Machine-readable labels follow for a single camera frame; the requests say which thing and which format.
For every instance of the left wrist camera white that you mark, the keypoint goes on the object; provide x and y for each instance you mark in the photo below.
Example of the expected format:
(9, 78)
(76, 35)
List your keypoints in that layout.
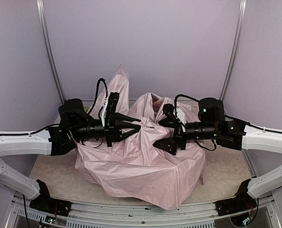
(109, 107)

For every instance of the left aluminium corner post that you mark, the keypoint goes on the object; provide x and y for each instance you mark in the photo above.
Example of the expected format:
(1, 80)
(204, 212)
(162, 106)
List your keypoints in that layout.
(48, 47)

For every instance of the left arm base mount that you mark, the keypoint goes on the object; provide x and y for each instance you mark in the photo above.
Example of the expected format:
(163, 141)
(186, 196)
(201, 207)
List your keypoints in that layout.
(53, 206)

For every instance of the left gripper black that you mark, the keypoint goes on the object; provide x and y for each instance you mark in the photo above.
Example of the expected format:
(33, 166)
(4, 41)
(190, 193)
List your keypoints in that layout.
(109, 130)

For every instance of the pink and black umbrella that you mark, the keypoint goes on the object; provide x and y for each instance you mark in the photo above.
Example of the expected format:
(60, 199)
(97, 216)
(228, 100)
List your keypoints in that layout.
(134, 167)

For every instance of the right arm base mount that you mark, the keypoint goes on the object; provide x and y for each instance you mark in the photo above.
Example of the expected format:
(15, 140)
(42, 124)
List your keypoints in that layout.
(234, 205)

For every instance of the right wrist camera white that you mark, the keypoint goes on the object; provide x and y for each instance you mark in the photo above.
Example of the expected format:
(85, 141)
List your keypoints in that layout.
(170, 109)

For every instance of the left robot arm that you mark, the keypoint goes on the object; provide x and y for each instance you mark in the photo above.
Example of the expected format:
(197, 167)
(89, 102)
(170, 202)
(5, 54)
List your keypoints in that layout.
(59, 139)

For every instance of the right aluminium corner post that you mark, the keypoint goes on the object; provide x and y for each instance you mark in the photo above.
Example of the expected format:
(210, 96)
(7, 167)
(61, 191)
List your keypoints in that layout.
(234, 51)

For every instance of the front aluminium rail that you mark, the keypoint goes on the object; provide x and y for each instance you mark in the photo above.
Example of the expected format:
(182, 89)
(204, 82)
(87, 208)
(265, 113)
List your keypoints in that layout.
(93, 208)

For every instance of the aluminium corner post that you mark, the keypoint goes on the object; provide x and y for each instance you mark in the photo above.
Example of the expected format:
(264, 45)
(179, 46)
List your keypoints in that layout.
(234, 51)
(48, 47)

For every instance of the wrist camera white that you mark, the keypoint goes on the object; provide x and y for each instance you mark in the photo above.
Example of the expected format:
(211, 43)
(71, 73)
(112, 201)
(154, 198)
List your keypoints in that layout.
(170, 109)
(109, 107)

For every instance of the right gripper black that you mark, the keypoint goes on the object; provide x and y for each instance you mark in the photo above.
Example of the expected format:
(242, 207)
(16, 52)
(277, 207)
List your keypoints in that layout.
(178, 135)

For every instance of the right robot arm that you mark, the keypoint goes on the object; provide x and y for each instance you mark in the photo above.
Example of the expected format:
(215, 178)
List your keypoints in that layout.
(225, 131)

